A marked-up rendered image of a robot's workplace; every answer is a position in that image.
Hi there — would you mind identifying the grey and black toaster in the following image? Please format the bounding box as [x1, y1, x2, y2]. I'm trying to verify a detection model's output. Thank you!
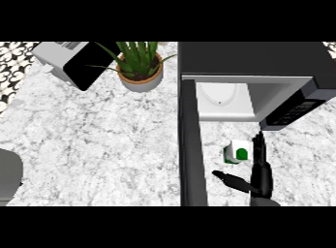
[30, 41, 121, 92]

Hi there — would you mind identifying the black microwave oven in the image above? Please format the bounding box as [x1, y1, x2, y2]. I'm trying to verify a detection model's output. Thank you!
[177, 41, 336, 132]

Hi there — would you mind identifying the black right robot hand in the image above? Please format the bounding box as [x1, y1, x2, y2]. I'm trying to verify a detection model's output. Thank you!
[211, 131, 274, 200]

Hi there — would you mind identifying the dark grey microwave door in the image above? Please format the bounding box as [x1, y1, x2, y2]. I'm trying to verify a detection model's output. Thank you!
[175, 78, 211, 207]

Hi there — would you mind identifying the green potted plant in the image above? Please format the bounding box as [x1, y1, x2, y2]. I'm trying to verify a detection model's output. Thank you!
[84, 41, 177, 93]

